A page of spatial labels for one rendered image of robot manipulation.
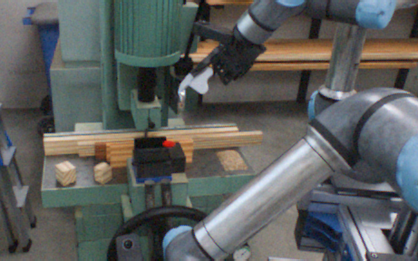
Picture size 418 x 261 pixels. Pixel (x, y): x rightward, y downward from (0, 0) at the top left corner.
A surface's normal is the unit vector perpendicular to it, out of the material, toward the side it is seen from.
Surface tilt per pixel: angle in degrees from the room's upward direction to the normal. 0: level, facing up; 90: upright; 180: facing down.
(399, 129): 51
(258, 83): 90
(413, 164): 74
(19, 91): 90
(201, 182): 90
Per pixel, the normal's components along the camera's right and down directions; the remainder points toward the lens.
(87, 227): 0.16, 0.45
